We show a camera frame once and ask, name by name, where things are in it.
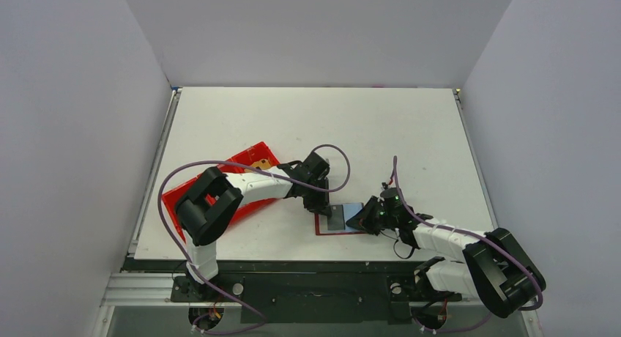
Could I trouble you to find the dark green VIP credit card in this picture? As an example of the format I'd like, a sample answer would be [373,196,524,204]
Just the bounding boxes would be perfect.
[326,204,345,232]

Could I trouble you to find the red plastic tray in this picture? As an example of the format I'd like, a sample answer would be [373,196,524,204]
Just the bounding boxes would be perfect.
[161,142,280,244]

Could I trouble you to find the gold credit card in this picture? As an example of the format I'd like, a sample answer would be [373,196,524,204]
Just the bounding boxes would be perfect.
[250,158,272,171]

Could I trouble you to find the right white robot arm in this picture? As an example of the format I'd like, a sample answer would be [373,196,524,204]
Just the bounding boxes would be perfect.
[346,188,546,318]

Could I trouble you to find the red leather card holder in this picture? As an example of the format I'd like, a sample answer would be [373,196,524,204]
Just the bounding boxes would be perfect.
[315,203,364,236]

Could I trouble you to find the aluminium frame rail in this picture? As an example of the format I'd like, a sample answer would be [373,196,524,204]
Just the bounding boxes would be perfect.
[92,271,195,337]

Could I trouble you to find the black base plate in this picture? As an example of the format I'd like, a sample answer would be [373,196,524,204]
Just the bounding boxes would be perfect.
[121,256,491,325]

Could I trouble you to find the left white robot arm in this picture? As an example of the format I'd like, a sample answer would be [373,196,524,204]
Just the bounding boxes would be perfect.
[174,152,332,284]

